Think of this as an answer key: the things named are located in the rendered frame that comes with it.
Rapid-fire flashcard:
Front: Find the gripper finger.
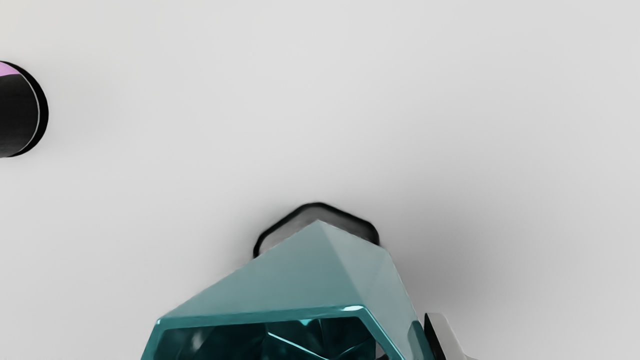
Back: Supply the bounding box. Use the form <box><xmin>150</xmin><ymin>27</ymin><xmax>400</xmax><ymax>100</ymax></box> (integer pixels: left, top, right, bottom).
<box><xmin>423</xmin><ymin>313</ymin><xmax>478</xmax><ymax>360</ymax></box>

